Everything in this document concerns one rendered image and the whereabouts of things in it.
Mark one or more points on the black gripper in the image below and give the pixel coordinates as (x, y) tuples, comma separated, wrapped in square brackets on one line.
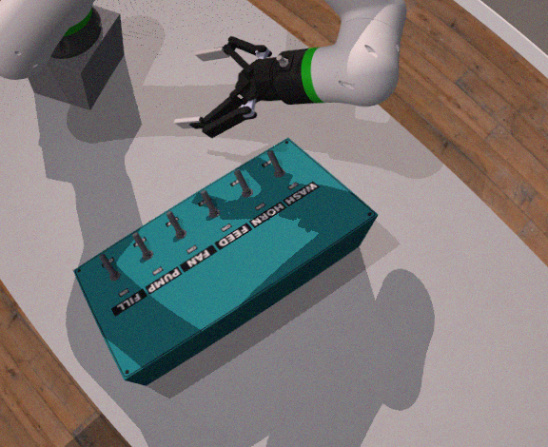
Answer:
[(227, 114)]

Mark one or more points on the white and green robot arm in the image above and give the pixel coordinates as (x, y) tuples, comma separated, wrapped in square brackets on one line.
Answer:
[(360, 69)]

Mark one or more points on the teal switch console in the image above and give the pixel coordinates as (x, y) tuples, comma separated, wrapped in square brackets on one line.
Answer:
[(223, 263)]

